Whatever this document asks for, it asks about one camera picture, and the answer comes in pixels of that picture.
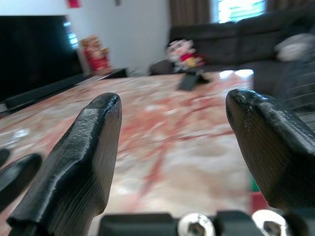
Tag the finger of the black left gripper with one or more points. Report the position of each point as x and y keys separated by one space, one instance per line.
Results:
x=19 y=172
x=3 y=156

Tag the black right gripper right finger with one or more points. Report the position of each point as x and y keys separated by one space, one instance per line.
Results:
x=275 y=152

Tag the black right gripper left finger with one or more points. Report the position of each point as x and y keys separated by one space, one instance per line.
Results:
x=81 y=159

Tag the grey standing fan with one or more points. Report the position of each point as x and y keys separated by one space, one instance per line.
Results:
x=304 y=98

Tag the long black TV cabinet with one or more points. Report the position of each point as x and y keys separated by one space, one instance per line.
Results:
x=49 y=89

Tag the red and gold figurine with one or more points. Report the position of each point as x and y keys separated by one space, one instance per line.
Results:
x=97 y=55

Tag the black flat screen television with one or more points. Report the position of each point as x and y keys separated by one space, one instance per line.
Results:
x=34 y=54

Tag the grey and white cushion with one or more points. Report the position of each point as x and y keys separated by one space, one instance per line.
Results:
x=292 y=46

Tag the small black stand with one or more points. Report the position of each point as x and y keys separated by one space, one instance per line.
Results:
x=188 y=82

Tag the dark grey fabric sofa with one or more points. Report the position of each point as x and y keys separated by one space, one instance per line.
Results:
x=233 y=41

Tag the plush doll with red shirt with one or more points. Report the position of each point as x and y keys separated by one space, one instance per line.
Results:
x=184 y=55

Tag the bright window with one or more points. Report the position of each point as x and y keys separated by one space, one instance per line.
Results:
x=238 y=9

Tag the brown curtain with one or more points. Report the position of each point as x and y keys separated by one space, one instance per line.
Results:
x=290 y=4
x=189 y=11

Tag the red wall decoration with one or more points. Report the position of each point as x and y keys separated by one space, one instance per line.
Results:
x=73 y=3

